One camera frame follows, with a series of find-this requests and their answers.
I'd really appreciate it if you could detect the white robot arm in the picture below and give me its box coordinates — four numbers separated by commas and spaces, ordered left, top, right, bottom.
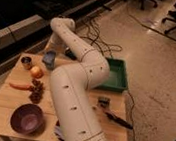
49, 17, 110, 141

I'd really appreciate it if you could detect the blue plastic cup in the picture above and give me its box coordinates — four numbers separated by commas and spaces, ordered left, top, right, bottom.
42, 51, 56, 70

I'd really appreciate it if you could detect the green plastic tray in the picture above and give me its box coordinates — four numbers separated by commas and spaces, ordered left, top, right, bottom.
98, 58, 128, 93

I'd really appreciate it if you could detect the red yellow apple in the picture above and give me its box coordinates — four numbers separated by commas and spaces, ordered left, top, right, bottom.
30, 65, 44, 79

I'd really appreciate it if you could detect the dark grape bunch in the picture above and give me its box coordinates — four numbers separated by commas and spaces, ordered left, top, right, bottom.
29, 79, 44, 104

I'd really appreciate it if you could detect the wooden table board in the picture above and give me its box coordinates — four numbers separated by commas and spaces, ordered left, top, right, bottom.
0, 54, 128, 141

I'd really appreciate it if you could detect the purple bowl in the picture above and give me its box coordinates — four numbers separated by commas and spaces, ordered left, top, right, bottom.
10, 104, 45, 135

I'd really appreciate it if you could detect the black handled brush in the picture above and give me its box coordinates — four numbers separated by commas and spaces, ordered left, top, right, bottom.
97, 96, 133, 130

